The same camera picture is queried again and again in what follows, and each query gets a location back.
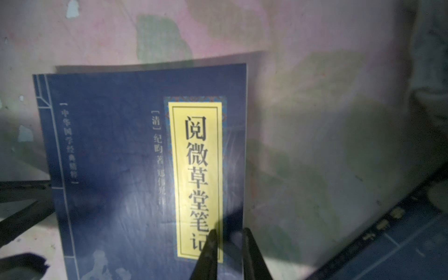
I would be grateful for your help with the grey wiping cloth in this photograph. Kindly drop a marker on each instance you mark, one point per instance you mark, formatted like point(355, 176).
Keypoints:
point(428, 49)

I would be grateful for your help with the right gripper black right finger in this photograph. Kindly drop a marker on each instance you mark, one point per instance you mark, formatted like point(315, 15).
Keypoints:
point(254, 266)

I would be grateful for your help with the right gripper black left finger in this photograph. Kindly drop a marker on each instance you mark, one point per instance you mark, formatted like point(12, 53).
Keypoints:
point(207, 265)

